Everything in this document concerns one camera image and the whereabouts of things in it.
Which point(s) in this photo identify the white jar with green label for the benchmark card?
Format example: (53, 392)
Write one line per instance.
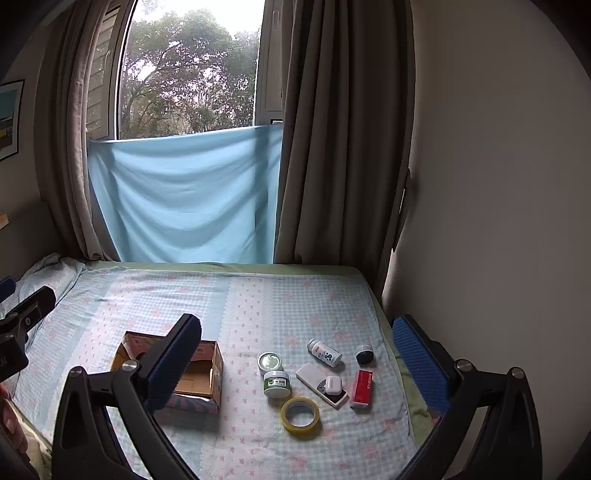
(277, 385)

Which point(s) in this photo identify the small dark round jar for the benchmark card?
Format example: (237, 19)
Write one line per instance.
(364, 355)

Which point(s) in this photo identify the cardboard box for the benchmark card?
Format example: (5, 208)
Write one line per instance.
(203, 369)

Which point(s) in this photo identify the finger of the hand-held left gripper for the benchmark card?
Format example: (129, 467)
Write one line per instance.
(6, 287)
(32, 302)

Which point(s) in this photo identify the person's left hand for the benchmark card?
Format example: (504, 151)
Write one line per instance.
(10, 420)

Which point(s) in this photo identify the pale green round lid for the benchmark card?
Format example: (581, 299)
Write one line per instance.
(270, 362)

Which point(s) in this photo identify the checked floral bedsheet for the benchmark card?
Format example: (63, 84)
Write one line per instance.
(277, 300)

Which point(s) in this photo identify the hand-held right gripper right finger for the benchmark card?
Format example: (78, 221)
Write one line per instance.
(420, 364)

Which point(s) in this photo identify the white remote control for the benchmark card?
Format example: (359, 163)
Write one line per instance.
(308, 374)

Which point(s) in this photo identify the white bottle with blue dots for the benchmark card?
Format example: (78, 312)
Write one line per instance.
(325, 353)

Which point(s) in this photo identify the window with trees outside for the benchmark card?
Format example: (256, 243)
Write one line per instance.
(184, 69)

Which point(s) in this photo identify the white earbud case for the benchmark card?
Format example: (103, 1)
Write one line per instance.
(333, 385)

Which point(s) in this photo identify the wooden ledge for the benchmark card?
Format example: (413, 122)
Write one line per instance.
(2, 220)

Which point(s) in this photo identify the grey-brown curtain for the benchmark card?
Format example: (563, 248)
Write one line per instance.
(64, 138)
(341, 138)

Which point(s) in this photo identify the small red carton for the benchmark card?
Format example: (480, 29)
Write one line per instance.
(361, 390)

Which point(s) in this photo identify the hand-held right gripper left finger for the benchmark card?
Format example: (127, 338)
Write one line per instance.
(168, 369)

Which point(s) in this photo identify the wall poster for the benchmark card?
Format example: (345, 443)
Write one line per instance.
(9, 120)

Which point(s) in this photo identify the light blue hanging cloth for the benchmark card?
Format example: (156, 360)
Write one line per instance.
(184, 194)

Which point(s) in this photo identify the yellow packing tape roll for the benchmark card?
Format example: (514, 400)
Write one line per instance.
(287, 415)

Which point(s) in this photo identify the checked floral pillow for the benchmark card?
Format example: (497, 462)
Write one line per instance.
(51, 270)

